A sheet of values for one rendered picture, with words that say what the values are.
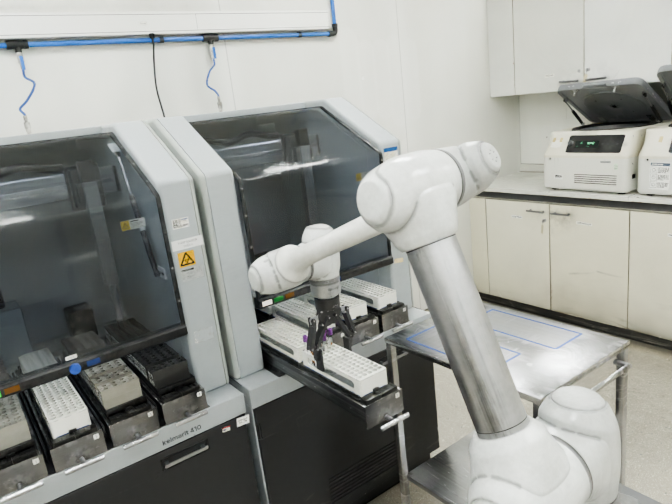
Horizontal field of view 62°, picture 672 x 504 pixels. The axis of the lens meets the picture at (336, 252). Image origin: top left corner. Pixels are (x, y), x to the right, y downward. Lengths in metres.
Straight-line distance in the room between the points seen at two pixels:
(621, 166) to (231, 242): 2.42
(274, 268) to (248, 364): 0.59
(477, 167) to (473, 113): 3.13
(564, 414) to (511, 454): 0.19
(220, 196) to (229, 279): 0.27
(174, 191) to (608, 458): 1.30
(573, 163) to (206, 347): 2.59
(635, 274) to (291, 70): 2.29
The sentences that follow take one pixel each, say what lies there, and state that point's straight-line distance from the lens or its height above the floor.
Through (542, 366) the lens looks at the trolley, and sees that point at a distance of 1.71.
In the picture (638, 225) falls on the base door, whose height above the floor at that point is 0.73.
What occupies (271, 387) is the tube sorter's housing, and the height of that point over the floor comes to 0.71.
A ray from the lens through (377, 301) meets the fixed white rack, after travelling 2.16.
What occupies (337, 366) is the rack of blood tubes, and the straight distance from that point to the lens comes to 1.66.
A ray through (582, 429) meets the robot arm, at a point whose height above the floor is 0.94.
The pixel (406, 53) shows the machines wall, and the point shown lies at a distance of 3.81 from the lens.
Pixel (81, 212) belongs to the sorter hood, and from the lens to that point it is 1.66.
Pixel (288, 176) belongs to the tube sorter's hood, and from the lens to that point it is 1.90.
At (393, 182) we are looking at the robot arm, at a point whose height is 1.46.
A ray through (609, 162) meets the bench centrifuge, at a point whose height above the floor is 1.09.
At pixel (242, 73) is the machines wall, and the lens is 3.11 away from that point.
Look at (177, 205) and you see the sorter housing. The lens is 1.75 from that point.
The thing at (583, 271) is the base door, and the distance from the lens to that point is 3.84.
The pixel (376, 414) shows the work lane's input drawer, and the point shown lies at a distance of 1.60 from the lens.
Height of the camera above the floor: 1.61
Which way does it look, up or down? 15 degrees down
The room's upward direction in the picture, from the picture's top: 7 degrees counter-clockwise
